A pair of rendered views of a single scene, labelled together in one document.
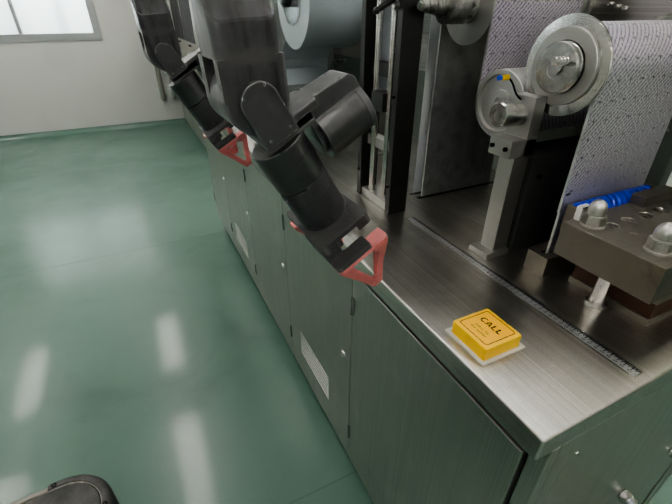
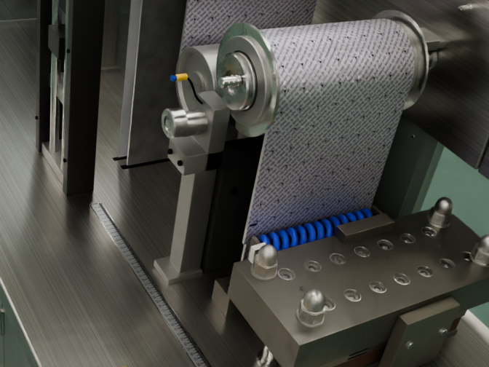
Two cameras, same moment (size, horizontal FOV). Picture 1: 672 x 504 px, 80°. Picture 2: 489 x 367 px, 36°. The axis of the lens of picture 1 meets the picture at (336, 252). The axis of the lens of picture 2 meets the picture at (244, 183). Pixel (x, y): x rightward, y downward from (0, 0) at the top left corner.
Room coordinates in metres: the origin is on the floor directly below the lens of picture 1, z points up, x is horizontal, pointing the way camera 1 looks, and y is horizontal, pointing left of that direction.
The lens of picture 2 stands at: (-0.16, -0.21, 1.69)
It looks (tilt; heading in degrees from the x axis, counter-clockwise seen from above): 34 degrees down; 348
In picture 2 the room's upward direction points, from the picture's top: 11 degrees clockwise
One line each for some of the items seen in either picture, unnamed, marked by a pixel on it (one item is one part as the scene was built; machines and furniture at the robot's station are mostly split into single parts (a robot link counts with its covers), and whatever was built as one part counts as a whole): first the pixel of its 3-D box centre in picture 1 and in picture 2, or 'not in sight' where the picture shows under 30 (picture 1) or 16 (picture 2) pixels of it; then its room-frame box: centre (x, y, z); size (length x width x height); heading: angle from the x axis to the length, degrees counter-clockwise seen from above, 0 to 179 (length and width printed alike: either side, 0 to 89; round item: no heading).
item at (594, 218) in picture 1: (596, 212); (266, 258); (0.58, -0.41, 1.05); 0.04 x 0.04 x 0.04
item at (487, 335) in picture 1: (485, 333); not in sight; (0.46, -0.22, 0.91); 0.07 x 0.07 x 0.02; 26
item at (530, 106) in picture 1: (502, 181); (188, 193); (0.72, -0.31, 1.05); 0.06 x 0.05 x 0.31; 116
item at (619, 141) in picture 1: (618, 152); (322, 176); (0.70, -0.50, 1.11); 0.23 x 0.01 x 0.18; 116
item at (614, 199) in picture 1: (614, 202); (319, 231); (0.68, -0.51, 1.03); 0.21 x 0.04 x 0.03; 116
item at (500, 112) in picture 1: (502, 114); (174, 122); (0.70, -0.28, 1.18); 0.04 x 0.02 x 0.04; 26
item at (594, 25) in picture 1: (564, 67); (246, 80); (0.70, -0.36, 1.25); 0.15 x 0.01 x 0.15; 26
